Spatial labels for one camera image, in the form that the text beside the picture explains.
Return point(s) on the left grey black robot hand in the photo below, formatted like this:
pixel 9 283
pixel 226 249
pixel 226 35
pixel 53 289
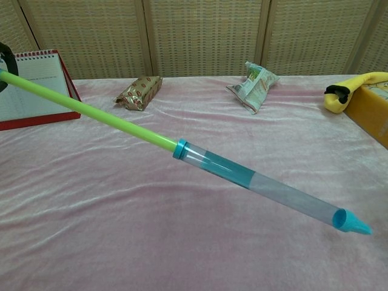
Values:
pixel 9 57

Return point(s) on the green blue water pump toy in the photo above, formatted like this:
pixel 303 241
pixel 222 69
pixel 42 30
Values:
pixel 91 110

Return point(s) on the red desk calendar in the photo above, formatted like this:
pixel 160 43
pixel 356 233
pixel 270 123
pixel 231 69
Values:
pixel 36 66

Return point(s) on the gold foil snack packet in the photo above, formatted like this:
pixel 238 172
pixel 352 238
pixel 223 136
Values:
pixel 140 92

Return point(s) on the woven wooden folding screen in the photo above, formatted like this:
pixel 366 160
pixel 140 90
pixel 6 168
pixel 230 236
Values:
pixel 206 36

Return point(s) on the pink velvet tablecloth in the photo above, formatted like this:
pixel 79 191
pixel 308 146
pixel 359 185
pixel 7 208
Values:
pixel 151 230

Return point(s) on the green white snack packet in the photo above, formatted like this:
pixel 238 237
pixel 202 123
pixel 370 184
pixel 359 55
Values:
pixel 254 88

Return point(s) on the yellow plush banana toy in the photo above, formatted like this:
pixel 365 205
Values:
pixel 348 88

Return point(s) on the yellow cardboard box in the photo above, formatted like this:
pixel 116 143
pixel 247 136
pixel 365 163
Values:
pixel 368 112

